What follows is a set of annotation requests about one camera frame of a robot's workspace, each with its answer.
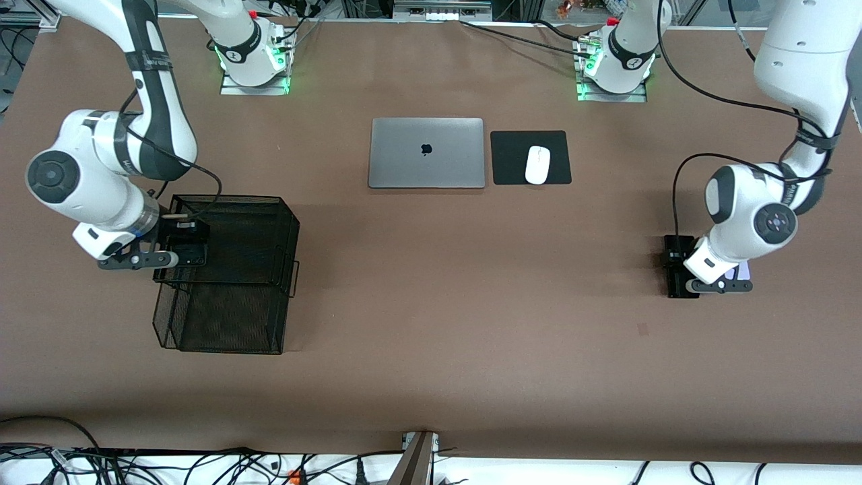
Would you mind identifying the white computer mouse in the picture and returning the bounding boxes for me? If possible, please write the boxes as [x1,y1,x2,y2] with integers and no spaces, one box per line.
[525,145,552,185]

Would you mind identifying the black mesh two-tier tray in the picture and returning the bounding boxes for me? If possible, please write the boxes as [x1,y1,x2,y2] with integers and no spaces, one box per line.
[152,194,301,356]

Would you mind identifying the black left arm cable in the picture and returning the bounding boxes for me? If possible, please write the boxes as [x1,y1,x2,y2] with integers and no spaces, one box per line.
[657,0,842,236]

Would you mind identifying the black table cable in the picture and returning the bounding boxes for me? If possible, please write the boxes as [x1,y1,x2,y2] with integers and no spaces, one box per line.
[460,20,592,53]

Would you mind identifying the grey closed laptop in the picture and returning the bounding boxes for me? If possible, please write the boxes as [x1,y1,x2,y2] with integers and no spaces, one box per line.
[368,118,486,189]

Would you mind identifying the metal rail with white plugs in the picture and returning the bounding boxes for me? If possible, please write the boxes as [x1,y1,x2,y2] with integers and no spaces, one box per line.
[394,0,494,22]

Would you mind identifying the grey metal camera post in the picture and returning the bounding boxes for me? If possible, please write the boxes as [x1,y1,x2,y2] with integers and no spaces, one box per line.
[387,431,440,485]

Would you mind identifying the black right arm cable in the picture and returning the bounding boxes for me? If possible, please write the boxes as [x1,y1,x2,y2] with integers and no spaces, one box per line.
[121,88,224,220]

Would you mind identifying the black mouse pad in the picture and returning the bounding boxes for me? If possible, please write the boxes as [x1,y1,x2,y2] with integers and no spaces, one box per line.
[490,130,572,186]

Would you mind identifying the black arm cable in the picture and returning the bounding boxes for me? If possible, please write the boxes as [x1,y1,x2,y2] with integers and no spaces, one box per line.
[121,88,224,220]
[657,0,842,236]

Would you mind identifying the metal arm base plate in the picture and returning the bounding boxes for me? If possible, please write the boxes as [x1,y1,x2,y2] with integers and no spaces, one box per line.
[576,77,648,103]
[220,67,292,96]

